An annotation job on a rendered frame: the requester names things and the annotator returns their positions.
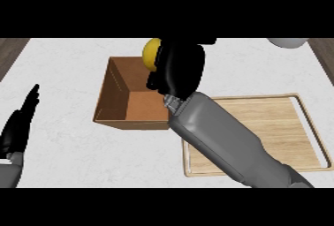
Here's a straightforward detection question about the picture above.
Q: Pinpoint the brown cardboard box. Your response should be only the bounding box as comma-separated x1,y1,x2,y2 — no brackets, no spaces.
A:
92,56,173,131

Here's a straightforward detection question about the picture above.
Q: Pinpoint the white rounded object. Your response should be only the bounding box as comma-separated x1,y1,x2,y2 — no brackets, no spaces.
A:
265,38,310,49

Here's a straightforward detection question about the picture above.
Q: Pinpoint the pale wooden tray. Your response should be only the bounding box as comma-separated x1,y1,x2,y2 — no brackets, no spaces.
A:
182,93,334,178

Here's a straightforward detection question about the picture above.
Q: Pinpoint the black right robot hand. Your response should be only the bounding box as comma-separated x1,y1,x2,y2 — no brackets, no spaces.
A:
145,38,217,102

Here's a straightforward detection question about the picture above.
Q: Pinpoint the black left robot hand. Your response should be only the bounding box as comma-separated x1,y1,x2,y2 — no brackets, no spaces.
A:
0,83,41,161

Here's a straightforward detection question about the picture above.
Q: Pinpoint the yellow lemon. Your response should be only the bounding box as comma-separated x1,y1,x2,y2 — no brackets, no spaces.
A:
140,38,163,72

